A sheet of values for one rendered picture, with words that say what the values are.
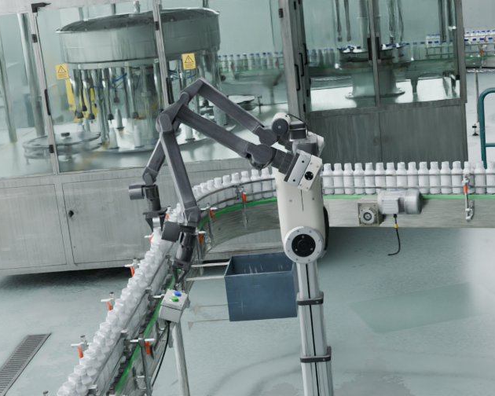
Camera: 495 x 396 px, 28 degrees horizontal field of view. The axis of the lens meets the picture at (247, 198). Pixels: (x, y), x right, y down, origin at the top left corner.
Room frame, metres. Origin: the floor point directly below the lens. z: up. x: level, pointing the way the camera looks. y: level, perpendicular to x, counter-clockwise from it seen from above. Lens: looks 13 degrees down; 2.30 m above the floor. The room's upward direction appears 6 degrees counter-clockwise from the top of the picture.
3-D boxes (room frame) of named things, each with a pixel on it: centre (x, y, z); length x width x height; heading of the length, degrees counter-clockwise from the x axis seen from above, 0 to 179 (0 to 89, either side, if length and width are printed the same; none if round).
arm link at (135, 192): (4.17, 0.45, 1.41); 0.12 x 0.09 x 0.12; 84
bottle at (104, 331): (3.11, 0.53, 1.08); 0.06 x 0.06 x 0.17
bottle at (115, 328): (3.22, 0.51, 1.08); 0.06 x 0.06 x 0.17
